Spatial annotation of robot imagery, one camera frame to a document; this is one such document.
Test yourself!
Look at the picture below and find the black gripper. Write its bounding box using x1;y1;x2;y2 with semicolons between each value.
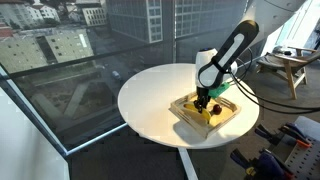
193;86;212;114

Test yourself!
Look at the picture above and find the yellow banana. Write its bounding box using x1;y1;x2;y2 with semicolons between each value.
183;103;212;124

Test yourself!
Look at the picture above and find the light wooden tray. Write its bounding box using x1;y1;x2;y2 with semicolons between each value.
168;91;242;139

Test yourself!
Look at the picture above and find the dark red plum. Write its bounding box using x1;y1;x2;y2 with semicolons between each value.
212;104;223;116

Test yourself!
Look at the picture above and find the white table leg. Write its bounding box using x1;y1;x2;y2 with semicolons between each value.
177;146;199;180

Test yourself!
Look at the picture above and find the blue black spring clamp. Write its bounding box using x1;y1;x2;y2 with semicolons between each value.
258;148;297;179
279;122;313;149
229;148;268;180
254;123;284;147

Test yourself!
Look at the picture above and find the wooden lounge chair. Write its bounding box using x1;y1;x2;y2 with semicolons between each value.
254;45;320;100

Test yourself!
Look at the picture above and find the grey perforated mounting plate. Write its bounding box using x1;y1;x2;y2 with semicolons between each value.
284;136;320;180

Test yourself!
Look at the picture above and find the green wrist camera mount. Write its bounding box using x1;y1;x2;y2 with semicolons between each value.
209;82;232;99

